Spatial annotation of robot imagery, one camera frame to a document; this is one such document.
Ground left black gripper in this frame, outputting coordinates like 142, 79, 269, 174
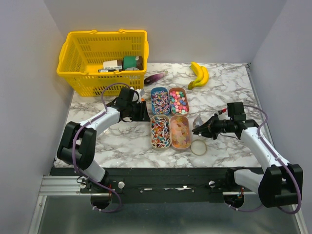
127, 100, 151, 121

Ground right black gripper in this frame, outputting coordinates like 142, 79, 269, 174
193, 113, 234, 140

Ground metal candy scoop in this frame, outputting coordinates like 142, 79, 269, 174
193, 114, 203, 129

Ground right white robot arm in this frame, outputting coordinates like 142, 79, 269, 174
192, 102, 303, 214

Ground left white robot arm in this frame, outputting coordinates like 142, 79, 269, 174
57, 87, 150, 193

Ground pink tray popsicle candies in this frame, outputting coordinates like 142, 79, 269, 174
170, 116, 191, 150

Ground pink tray star candies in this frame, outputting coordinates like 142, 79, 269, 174
169, 87, 190, 116

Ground beige tray round lollipops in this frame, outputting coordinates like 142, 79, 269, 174
150, 115, 172, 150

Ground blue tray swirl lollipops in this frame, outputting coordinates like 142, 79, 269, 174
151, 87, 171, 116

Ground gold jar lid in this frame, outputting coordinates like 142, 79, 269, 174
190, 139, 207, 156

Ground purple eggplant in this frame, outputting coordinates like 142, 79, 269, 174
143, 71, 168, 86

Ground yellow banana bunch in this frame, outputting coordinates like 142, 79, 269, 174
188, 61, 209, 90

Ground green and brown package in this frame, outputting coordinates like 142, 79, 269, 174
122, 56, 143, 70

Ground white and brown box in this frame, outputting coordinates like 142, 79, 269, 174
103, 59, 123, 71

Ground black flat box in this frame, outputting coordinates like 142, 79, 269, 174
98, 69, 122, 73

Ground yellow plastic shopping basket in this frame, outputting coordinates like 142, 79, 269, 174
57, 30, 149, 97

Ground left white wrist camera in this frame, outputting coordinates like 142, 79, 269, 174
130, 87, 145, 103

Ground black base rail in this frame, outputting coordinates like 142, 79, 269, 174
50, 168, 249, 207

